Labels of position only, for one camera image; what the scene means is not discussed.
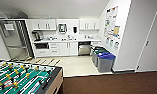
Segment wooden foosball table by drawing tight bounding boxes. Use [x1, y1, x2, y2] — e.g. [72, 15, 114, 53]
[0, 59, 65, 94]

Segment stainless steel dishwasher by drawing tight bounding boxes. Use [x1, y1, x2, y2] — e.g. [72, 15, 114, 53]
[77, 41, 93, 57]

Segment white door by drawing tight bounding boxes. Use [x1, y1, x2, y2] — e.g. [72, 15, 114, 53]
[135, 2, 157, 73]

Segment colourful wall poster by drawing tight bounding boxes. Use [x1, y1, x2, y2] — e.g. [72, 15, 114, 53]
[103, 5, 122, 51]

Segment white drawer unit narrow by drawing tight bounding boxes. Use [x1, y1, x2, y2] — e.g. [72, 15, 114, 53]
[90, 40, 102, 50]

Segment white under-sink cabinet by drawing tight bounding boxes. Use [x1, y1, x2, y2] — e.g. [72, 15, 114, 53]
[58, 41, 79, 57]

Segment white wall cabinet three doors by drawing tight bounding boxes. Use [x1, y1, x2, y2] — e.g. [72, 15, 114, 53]
[79, 18, 101, 31]

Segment grey bin blue lid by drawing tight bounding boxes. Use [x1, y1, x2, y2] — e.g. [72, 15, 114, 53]
[96, 51, 116, 74]

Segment white drawer unit wide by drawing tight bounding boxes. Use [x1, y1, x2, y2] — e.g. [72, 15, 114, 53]
[34, 41, 61, 58]

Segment black built-in microwave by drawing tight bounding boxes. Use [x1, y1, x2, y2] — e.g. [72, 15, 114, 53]
[34, 42, 50, 51]

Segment stainless steel fridge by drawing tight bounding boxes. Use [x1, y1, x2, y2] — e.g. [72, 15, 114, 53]
[0, 19, 35, 62]

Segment grey bin green lid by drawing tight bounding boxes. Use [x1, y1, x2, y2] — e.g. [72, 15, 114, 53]
[91, 46, 110, 68]

